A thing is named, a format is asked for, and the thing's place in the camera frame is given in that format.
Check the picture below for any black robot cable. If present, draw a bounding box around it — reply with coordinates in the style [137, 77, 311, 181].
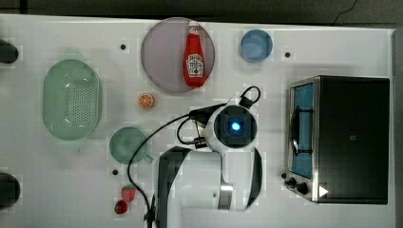
[126, 85, 261, 228]

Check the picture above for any blue cup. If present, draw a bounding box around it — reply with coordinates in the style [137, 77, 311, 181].
[240, 29, 273, 63]

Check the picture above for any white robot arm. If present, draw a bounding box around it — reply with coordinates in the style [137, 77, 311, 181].
[153, 104, 262, 228]

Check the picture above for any black camera post lower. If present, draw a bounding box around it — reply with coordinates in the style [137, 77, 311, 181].
[0, 173, 21, 210]

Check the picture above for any plush orange slice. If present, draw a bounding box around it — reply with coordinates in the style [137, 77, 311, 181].
[138, 93, 155, 109]

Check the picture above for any black camera post upper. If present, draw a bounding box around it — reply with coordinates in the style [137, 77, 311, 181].
[0, 40, 19, 64]

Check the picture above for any green mug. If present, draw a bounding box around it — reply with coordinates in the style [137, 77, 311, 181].
[109, 127, 154, 164]

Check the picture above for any green plastic colander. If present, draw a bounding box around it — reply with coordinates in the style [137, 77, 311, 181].
[42, 59, 102, 141]

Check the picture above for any red plush ketchup bottle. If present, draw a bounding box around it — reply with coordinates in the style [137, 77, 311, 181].
[183, 21, 206, 87]

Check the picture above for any red plush strawberry lower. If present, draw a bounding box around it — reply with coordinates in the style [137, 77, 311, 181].
[114, 199, 128, 215]

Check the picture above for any red plush strawberry upper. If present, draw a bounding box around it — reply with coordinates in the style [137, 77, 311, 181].
[121, 184, 136, 202]

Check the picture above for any grey round plate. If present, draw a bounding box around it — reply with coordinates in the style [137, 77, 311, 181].
[141, 17, 216, 93]

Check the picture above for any black camera post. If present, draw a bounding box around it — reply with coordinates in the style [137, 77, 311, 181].
[0, 40, 19, 64]
[0, 173, 21, 210]

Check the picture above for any red plush strawberry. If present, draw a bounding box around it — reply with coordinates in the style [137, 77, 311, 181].
[121, 184, 136, 202]
[114, 199, 128, 215]

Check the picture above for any silver toaster oven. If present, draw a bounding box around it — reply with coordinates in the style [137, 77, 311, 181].
[281, 75, 390, 204]

